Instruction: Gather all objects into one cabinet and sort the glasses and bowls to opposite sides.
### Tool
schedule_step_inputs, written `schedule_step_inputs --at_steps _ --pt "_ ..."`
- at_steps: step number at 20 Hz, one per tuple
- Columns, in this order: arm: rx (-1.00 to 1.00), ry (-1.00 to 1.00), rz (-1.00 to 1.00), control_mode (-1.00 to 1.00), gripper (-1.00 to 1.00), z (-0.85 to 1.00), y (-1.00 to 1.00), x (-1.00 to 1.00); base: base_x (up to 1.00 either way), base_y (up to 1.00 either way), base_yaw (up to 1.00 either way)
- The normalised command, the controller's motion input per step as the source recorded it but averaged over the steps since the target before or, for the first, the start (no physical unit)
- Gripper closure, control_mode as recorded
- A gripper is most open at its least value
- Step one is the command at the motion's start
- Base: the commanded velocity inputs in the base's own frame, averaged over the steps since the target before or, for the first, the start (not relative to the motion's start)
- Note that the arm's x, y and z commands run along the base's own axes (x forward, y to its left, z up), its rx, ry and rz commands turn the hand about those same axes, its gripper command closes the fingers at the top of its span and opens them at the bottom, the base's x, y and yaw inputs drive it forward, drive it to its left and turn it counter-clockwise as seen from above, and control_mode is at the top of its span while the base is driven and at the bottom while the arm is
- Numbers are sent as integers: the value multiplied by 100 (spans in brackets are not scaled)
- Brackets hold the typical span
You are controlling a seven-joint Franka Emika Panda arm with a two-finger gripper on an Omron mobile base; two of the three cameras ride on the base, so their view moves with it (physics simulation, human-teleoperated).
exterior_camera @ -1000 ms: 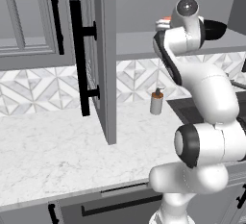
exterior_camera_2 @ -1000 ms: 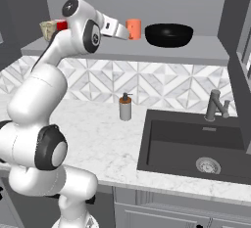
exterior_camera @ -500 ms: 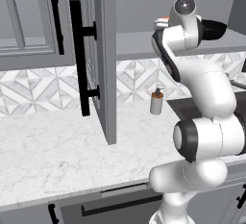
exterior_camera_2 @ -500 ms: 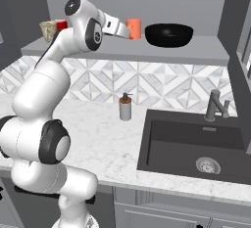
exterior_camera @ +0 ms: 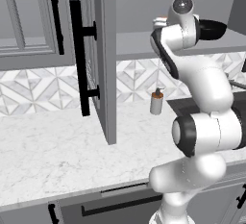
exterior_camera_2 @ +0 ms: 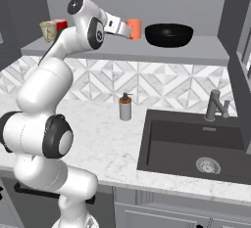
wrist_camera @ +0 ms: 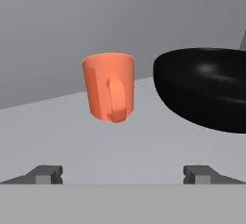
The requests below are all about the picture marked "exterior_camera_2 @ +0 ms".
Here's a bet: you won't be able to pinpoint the black dishwasher handle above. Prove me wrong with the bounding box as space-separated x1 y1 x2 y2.
13 182 97 205

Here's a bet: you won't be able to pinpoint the grey cabinet shelf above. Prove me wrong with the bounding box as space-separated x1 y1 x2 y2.
21 34 231 68

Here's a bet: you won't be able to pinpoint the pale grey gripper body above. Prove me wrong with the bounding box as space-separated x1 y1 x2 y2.
115 21 132 41

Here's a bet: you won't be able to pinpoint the beige patterned glass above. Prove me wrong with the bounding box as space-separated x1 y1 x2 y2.
39 20 60 44

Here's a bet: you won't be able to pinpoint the dark grey glazed cabinet door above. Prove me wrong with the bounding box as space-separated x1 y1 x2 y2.
217 0 251 152

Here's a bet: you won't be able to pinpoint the dark grey dishwasher front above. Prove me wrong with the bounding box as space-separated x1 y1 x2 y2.
0 168 116 228

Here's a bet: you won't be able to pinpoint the dark grey sink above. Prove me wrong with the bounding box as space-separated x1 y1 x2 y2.
136 108 251 186

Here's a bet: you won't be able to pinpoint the grey tap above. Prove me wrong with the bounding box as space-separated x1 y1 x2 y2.
204 88 231 122

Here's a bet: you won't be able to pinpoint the grey soap dispenser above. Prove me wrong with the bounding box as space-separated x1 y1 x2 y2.
118 91 134 121

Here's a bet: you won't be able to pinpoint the grey base cupboard doors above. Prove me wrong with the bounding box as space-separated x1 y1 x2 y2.
113 186 251 228

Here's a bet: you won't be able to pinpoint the orange cup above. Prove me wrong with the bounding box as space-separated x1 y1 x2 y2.
125 18 143 41

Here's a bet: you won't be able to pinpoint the black bowl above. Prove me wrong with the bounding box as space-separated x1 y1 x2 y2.
144 23 195 49

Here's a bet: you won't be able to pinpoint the red cup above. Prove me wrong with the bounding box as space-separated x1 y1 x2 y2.
54 19 69 34

